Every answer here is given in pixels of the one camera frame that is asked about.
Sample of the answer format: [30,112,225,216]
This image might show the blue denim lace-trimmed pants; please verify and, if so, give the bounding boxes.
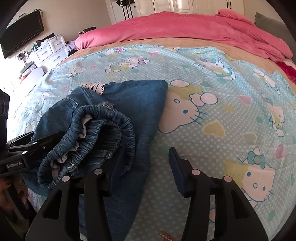
[22,80,168,240]

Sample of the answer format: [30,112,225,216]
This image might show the person's left hand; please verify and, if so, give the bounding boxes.
[1,176,28,212]

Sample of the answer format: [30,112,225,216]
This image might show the white bed footboard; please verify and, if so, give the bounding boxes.
[14,67,44,95]

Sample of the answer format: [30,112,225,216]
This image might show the light blue cartoon bedsheet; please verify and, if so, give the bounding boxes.
[8,44,295,240]

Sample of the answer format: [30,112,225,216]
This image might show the white drawer chest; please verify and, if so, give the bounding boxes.
[29,35,69,72]

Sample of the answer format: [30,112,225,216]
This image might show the pile of clothes beside bed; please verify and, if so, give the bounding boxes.
[277,59,296,83]

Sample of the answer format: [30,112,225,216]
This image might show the hanging bags on door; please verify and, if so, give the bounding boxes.
[116,0,134,20]

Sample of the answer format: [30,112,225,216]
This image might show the white wardrobe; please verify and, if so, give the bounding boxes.
[134,0,244,16]

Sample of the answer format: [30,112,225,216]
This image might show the pink duvet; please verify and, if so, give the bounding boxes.
[75,9,293,62]

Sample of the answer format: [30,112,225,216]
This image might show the grey pillow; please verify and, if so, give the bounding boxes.
[255,12,296,63]

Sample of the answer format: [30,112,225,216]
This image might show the black wall television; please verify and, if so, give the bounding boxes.
[1,9,44,59]

